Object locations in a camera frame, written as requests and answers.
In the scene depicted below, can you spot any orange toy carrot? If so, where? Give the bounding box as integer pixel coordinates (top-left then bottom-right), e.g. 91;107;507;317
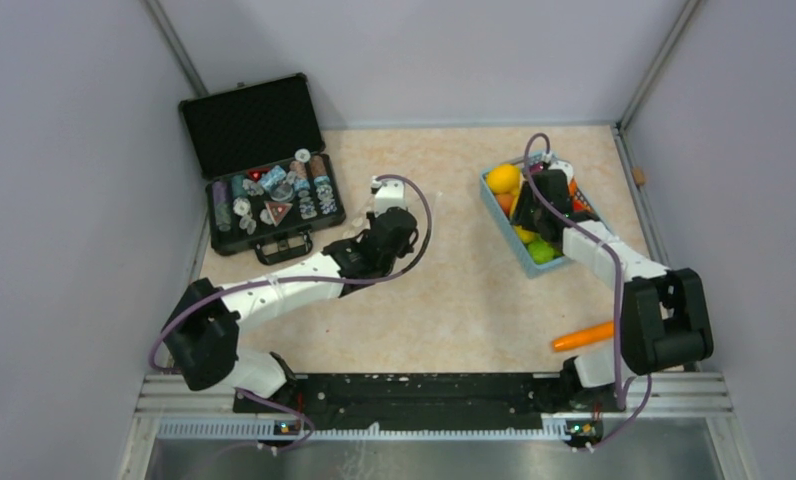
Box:
551;321;614;352

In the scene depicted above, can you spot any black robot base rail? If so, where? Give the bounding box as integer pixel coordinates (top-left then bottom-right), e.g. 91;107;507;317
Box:
272;373;619;432

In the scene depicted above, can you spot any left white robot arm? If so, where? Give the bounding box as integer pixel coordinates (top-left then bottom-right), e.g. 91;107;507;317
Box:
148;174;432;414

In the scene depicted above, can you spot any yellow toy lemon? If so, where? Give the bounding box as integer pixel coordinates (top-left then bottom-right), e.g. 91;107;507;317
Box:
485;164;522;195

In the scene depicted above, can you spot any blue perforated plastic basket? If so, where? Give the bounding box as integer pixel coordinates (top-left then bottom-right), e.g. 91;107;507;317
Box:
479;150;604;279

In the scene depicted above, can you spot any toy peach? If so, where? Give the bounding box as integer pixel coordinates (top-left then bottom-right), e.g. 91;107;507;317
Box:
494;193;516;216

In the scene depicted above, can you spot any black poker chip case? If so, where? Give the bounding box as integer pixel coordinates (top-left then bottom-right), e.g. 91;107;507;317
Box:
178;73;346;265

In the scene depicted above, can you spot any clear dotted zip bag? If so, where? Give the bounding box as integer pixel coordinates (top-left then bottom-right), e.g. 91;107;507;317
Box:
345;180;433;282

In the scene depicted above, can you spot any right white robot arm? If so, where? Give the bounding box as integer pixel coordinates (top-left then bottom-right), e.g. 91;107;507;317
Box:
511;154;714;412

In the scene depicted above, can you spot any green toy lime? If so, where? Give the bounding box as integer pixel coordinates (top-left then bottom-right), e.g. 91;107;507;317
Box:
526;239;559;265

